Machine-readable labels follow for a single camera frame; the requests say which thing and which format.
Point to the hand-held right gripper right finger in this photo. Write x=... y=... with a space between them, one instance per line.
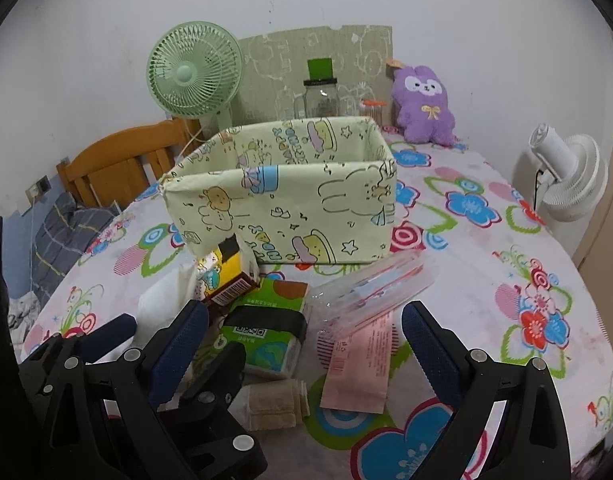
x=431 y=355

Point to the pink paper packet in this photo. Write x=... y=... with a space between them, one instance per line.
x=361 y=365

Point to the beige cloth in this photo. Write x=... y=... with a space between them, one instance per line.
x=274 y=405

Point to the green desk fan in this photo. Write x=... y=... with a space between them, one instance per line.
x=186 y=75

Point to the white desk fan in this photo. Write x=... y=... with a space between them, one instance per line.
x=571 y=175

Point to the small orange-lidded container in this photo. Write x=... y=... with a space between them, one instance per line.
x=372 y=110

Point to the purple plush bunny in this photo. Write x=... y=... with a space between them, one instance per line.
x=426 y=105

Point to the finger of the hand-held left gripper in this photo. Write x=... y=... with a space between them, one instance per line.
x=111 y=327
x=221 y=375

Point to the items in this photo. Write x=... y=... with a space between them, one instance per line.
x=161 y=295

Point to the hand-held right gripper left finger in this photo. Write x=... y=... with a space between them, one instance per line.
x=179 y=352

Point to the wall socket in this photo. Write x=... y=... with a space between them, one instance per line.
x=39 y=187

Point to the green box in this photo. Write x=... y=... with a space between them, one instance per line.
x=320 y=69

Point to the white crumpled bedding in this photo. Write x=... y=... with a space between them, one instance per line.
x=26 y=315

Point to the folded patterned fabric panel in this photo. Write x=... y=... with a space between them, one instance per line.
x=356 y=50

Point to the grey plaid blanket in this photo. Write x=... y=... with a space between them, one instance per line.
x=61 y=240

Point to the clear plastic bag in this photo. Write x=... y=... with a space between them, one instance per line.
x=371 y=285

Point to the glass jar with black lid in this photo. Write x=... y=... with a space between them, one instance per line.
x=320 y=100

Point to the green tissue pack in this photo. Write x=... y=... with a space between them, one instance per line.
x=266 y=305

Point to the yellow cartoon fabric storage box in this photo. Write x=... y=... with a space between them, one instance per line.
x=296 y=210

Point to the wooden chair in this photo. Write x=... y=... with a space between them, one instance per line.
x=116 y=160

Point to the cartoon animal tissue box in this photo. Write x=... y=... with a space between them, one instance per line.
x=226 y=275

